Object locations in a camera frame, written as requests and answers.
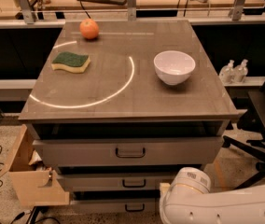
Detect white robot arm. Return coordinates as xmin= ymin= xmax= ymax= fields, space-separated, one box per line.
xmin=160 ymin=167 xmax=265 ymax=224

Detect grey drawer cabinet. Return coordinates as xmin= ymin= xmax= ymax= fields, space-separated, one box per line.
xmin=20 ymin=21 xmax=236 ymax=204

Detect white bowl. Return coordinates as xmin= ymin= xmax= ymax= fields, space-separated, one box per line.
xmin=153 ymin=50 xmax=196 ymax=86

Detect green yellow sponge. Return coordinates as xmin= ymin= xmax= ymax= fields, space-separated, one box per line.
xmin=51 ymin=51 xmax=91 ymax=74

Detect orange fruit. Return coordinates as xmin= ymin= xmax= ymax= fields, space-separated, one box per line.
xmin=79 ymin=19 xmax=99 ymax=39

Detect left clear bottle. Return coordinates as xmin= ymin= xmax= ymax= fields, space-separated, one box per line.
xmin=219 ymin=60 xmax=234 ymax=84

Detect clear bottle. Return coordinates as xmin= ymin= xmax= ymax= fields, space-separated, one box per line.
xmin=219 ymin=60 xmax=234 ymax=84
xmin=232 ymin=59 xmax=248 ymax=83

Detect right clear bottle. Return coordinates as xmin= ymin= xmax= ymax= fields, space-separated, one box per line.
xmin=232 ymin=59 xmax=248 ymax=83

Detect cardboard box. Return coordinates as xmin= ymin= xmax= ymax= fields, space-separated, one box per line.
xmin=0 ymin=125 xmax=70 ymax=207

